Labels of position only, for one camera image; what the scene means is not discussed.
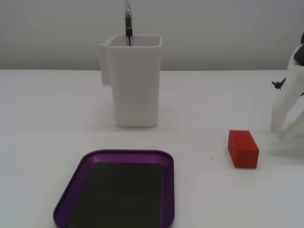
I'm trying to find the white plastic pen holder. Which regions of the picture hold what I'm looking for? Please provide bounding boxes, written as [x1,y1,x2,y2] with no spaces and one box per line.
[98,34,162,128]

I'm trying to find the purple tray with dark mat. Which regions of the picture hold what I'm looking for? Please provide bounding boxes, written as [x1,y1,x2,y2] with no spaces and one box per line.
[53,149,176,228]

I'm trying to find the black ballpoint pen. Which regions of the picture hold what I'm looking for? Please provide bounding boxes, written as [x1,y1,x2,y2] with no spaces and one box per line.
[123,0,134,46]

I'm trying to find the red cube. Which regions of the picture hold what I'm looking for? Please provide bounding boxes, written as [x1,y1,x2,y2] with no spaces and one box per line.
[227,129,260,169]

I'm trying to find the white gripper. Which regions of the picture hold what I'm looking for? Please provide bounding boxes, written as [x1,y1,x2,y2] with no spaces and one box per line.
[270,43,304,141]

